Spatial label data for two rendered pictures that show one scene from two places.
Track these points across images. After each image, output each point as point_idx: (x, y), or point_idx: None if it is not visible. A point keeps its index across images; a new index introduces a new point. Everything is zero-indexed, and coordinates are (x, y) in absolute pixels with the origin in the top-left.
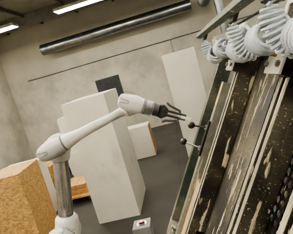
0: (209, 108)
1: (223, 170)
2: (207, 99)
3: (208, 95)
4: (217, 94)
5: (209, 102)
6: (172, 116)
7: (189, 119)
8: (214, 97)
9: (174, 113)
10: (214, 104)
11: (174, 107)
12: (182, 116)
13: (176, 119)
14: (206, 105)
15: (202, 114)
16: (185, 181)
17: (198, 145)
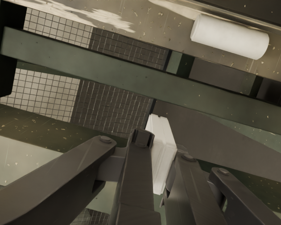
0: (69, 144)
1: None
2: (12, 164)
3: None
4: None
5: (34, 140)
6: (192, 194)
7: (159, 122)
8: (10, 126)
9: (139, 174)
10: (49, 132)
11: (62, 163)
12: (157, 135)
13: (201, 170)
14: (48, 150)
15: (100, 198)
16: None
17: (259, 197)
